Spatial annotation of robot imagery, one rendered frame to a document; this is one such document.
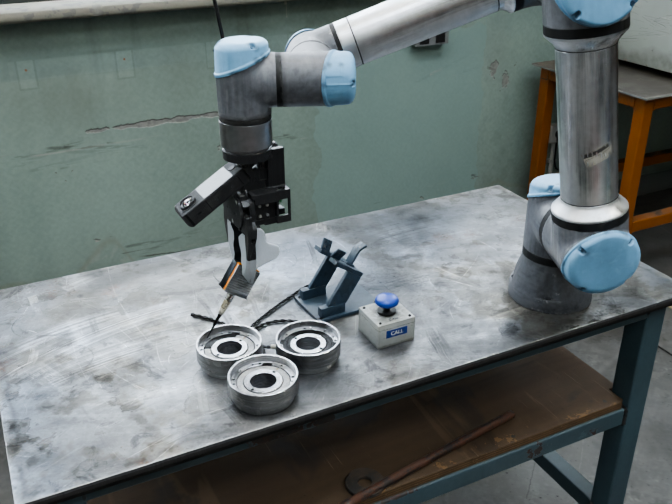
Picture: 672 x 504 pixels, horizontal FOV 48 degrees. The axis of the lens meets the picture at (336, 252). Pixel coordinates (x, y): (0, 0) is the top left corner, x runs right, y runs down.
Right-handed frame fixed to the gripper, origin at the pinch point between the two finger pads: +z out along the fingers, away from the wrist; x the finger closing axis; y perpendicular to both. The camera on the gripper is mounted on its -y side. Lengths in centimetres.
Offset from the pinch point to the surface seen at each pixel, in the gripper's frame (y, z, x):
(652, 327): 75, 23, -20
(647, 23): 212, -2, 106
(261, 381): -1.8, 13.7, -10.0
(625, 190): 188, 54, 83
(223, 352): -3.8, 14.1, 0.7
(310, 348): 9.2, 14.5, -4.8
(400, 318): 23.6, 10.5, -9.5
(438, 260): 47, 15, 11
